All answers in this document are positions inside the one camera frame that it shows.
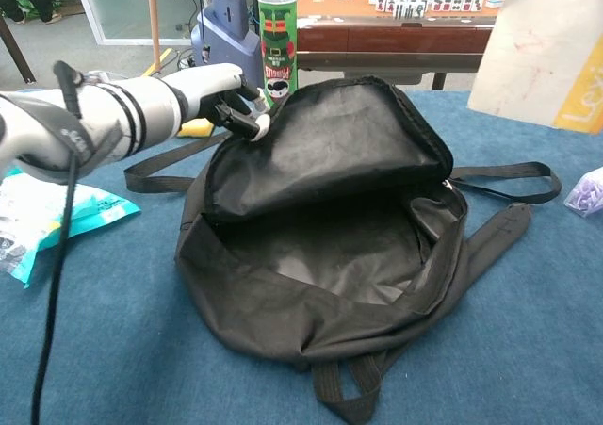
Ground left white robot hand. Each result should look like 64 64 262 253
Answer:
181 62 272 142

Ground black fabric backpack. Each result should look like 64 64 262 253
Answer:
123 76 563 425

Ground white paper booklet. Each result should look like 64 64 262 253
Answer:
467 0 603 137

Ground teal snack packet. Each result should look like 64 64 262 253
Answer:
0 168 142 288

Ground yellow sponge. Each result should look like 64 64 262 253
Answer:
177 117 222 139

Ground green Pringles can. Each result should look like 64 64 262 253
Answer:
257 0 300 108

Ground wooden pole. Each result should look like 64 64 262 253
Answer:
146 0 164 71

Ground brown mahjong table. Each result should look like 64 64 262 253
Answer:
272 0 513 91

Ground black slanted table leg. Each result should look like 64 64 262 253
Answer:
0 13 37 85

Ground bamboo print mahjong tiles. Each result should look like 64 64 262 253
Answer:
392 4 428 20

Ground row of face-up mahjong tiles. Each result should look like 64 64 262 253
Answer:
375 0 485 14

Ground blue-grey machine pedestal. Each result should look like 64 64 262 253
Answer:
190 0 265 91

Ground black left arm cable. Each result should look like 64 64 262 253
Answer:
30 60 84 425

